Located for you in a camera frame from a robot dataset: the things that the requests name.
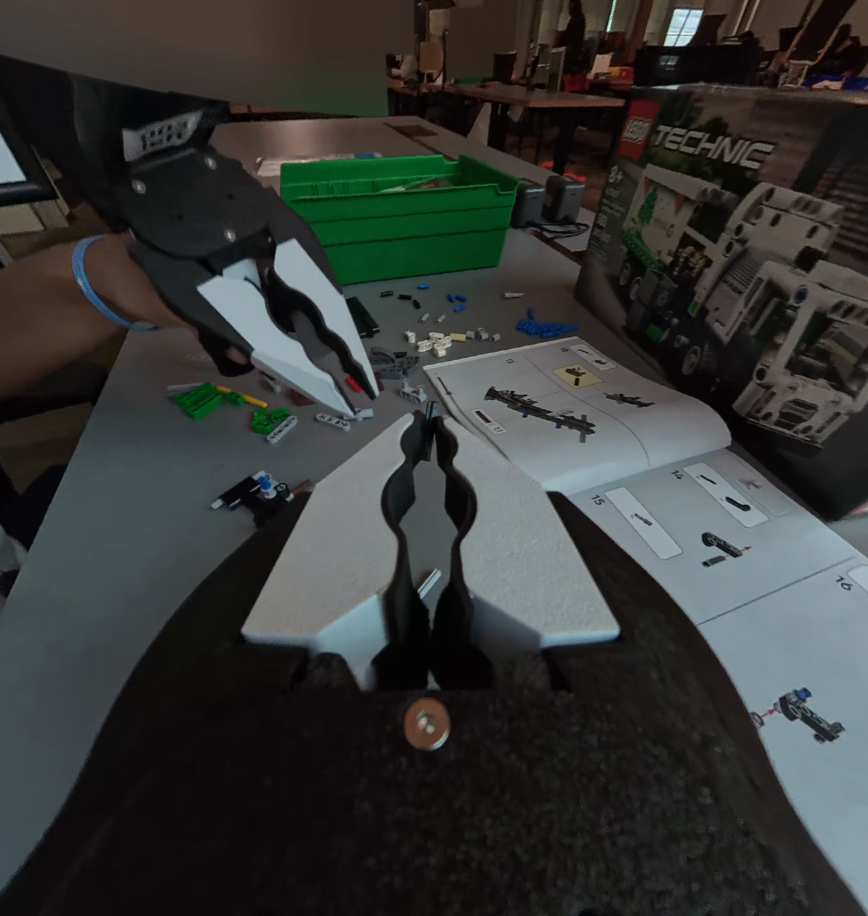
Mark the black lego assembly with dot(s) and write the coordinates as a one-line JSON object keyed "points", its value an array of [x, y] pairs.
{"points": [[262, 497]]}

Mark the green lego assembly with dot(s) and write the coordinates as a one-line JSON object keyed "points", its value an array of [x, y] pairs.
{"points": [[197, 401]]}

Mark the black lego panel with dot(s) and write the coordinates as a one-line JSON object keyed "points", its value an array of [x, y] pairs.
{"points": [[363, 318]]}

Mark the green lego connector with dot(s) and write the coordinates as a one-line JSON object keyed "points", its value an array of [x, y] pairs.
{"points": [[273, 419]]}

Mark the dark grey lego frame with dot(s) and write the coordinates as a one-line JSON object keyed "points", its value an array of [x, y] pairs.
{"points": [[383, 356], [404, 367]]}

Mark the lego instruction booklet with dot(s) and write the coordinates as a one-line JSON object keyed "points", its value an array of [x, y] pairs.
{"points": [[655, 429]]}

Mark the scattered small blue pins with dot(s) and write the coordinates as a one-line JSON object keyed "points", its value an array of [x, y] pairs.
{"points": [[457, 302]]}

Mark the cluster of beige lego connectors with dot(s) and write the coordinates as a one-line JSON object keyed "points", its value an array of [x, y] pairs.
{"points": [[441, 343]]}

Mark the wooden work table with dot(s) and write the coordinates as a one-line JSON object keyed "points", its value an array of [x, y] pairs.
{"points": [[534, 96]]}

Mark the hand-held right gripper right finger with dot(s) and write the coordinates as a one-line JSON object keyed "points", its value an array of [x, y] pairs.
{"points": [[527, 565]]}

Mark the lego truck set box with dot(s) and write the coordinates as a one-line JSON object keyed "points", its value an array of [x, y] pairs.
{"points": [[749, 272]]}

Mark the green plastic bin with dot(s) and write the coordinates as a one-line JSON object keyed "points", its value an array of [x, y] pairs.
{"points": [[405, 229]]}

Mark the scattered small black pins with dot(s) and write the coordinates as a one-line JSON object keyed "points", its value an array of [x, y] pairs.
{"points": [[403, 295]]}

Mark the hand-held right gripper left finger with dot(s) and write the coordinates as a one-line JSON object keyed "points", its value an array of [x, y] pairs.
{"points": [[319, 558]]}

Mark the grey power adapter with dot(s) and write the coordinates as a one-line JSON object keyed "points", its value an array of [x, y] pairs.
{"points": [[564, 197], [527, 204]]}

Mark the light grey lego beam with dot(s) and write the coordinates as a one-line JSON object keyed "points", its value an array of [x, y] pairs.
{"points": [[282, 429], [332, 421]]}

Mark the blue wristband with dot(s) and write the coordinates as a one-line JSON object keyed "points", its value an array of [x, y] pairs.
{"points": [[89, 286]]}

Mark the person's left forearm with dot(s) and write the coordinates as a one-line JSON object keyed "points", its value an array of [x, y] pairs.
{"points": [[26, 322]]}

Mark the pile of blue lego pins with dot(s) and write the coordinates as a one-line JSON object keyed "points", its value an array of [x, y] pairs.
{"points": [[545, 327]]}

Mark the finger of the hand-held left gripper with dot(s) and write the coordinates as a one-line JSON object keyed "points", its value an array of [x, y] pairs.
{"points": [[276, 350], [326, 300]]}

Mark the yellow lego axle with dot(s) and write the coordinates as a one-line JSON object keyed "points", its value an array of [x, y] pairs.
{"points": [[247, 397]]}

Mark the person's left hand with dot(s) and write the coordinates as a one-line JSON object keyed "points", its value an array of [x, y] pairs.
{"points": [[147, 293]]}

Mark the light grey lego connector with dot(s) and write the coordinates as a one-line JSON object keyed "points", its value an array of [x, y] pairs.
{"points": [[412, 390]]}

